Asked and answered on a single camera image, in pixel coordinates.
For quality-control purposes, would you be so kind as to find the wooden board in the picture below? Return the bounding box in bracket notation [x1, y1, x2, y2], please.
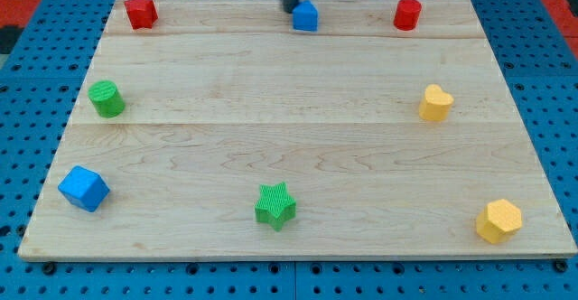
[18, 0, 577, 262]

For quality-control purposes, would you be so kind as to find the green star block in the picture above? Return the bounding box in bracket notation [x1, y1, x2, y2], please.
[254, 182, 296, 231]

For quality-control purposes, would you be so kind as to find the yellow heart block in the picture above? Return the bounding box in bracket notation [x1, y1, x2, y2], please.
[418, 84, 454, 122]

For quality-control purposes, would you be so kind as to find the red cylinder block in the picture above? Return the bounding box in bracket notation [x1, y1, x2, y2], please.
[394, 0, 422, 31]

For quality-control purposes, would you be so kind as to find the green cylinder block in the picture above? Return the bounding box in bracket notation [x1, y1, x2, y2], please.
[88, 80, 126, 118]

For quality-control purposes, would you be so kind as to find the red star block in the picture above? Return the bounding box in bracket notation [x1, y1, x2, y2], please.
[124, 0, 158, 30]

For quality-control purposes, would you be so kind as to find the blue cube block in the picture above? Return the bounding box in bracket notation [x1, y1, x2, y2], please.
[58, 165, 110, 212]

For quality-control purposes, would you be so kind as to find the yellow hexagon block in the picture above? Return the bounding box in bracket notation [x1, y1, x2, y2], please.
[475, 199, 523, 244]

